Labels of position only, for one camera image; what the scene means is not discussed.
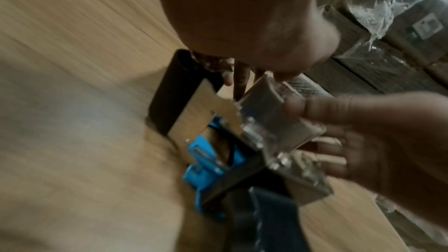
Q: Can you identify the person's left hand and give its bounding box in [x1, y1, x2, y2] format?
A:
[154, 0, 342, 103]

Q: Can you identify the person's right hand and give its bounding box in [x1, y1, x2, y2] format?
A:
[283, 91, 448, 220]

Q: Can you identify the clear plastic box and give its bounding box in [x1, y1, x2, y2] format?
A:
[232, 73, 328, 163]

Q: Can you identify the silver metal frame plate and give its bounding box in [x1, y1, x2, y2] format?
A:
[167, 78, 334, 208]

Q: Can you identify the black rectangular block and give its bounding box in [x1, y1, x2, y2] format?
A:
[147, 49, 225, 137]

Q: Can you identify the plastic-wrapped cardboard box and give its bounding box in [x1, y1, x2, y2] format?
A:
[316, 0, 448, 85]

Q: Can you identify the blue plastic part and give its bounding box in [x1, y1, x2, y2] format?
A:
[182, 117, 253, 216]

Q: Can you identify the dark grey strap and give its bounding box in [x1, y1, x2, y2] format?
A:
[225, 186, 306, 252]

